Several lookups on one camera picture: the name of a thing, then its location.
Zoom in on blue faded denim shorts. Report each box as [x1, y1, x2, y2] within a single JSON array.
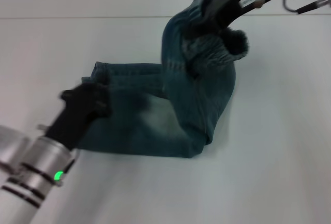
[[76, 0, 250, 159]]

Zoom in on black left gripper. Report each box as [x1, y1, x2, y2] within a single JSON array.
[[45, 84, 111, 150]]

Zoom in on grey right wrist cable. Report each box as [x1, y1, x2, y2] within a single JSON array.
[[281, 0, 331, 15]]

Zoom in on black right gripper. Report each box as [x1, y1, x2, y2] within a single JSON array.
[[204, 0, 280, 32]]

